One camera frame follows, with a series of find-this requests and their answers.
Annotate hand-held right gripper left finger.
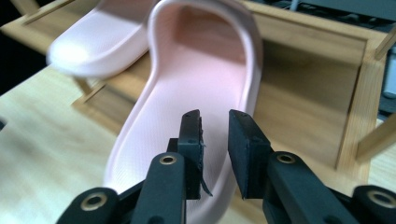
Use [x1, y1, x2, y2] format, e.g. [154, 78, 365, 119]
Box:
[177, 108, 214, 200]

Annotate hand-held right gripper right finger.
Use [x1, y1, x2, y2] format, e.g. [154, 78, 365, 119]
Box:
[228, 109, 275, 200]

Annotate wooden three-tier shoe rack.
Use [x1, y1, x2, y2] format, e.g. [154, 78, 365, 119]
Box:
[0, 0, 396, 188]

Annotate pink slide slipper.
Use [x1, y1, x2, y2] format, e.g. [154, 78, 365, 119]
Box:
[102, 0, 264, 224]
[46, 0, 157, 78]

